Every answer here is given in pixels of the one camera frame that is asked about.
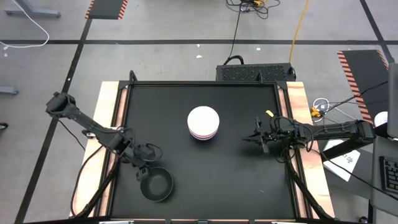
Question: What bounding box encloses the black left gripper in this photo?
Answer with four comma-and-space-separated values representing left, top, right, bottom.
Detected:
124, 142, 162, 182

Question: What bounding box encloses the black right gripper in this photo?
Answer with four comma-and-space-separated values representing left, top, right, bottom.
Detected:
243, 116, 282, 154

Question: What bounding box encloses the black bowl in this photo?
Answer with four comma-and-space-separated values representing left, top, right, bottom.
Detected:
140, 167, 174, 202

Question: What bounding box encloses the white bowl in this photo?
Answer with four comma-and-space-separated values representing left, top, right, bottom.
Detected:
187, 106, 220, 135
190, 132, 218, 141

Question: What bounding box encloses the red bowl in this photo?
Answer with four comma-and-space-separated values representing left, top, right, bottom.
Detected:
188, 128, 220, 139

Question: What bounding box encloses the black perforated computer case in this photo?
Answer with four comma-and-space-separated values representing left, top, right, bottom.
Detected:
216, 63, 297, 83

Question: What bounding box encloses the white paper sheet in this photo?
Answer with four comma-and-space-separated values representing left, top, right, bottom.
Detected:
323, 139, 361, 183

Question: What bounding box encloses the black hazard-striped floor mat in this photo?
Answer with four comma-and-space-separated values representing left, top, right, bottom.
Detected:
336, 49, 390, 130
85, 0, 129, 21

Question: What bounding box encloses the white round cup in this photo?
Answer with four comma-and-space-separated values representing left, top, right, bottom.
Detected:
374, 111, 389, 128

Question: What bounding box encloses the black keyboard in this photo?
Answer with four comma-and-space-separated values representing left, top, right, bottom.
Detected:
379, 155, 398, 195

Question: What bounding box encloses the grey monitor panel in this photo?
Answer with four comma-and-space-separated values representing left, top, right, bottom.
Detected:
387, 62, 398, 139

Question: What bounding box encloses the grey desk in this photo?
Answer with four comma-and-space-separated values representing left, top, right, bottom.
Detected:
371, 136, 398, 224

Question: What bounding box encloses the grey metal foot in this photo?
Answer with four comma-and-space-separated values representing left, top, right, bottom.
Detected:
0, 86, 19, 96

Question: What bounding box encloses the grey metal table leg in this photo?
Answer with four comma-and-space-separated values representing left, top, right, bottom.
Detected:
4, 0, 62, 18

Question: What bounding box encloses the white coiled cable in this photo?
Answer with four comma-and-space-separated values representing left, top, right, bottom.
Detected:
312, 98, 331, 113

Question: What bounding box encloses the black aluminium table frame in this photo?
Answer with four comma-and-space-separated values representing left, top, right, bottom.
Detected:
74, 70, 335, 224

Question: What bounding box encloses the black power cable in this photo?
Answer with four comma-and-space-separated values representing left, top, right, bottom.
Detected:
223, 4, 245, 66

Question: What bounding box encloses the yellow cable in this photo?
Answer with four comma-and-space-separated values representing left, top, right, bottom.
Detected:
289, 0, 311, 64

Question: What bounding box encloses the black cable bundle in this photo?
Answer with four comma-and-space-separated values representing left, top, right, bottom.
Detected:
226, 0, 281, 20

